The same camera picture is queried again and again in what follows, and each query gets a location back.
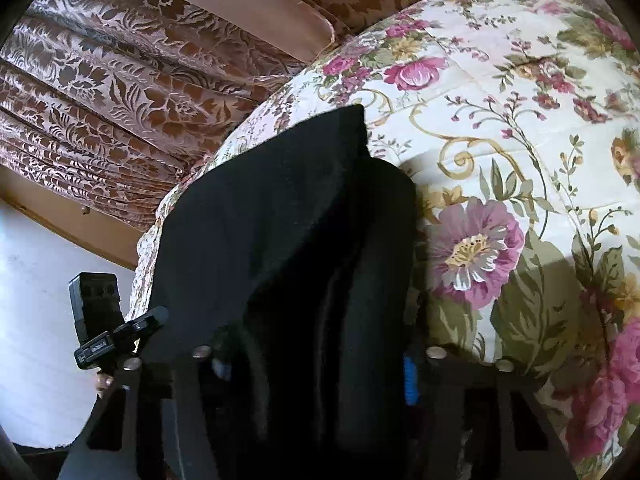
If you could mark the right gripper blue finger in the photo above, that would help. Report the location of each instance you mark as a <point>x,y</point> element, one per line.
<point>411,381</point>

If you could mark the black pants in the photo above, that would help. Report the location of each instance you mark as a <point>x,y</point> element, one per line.
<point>284,272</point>

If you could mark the left hand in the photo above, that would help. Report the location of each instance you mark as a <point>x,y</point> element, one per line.
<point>102,382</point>

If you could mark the wooden door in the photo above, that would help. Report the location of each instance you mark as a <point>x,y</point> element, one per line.
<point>95,232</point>

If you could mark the brown floral curtain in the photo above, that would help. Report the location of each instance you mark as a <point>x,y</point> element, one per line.
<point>111,103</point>

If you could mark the floral white bedspread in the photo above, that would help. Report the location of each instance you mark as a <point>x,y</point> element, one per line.
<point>519,122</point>

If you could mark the left black camera box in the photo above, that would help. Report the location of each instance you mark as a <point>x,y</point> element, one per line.
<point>95,302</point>

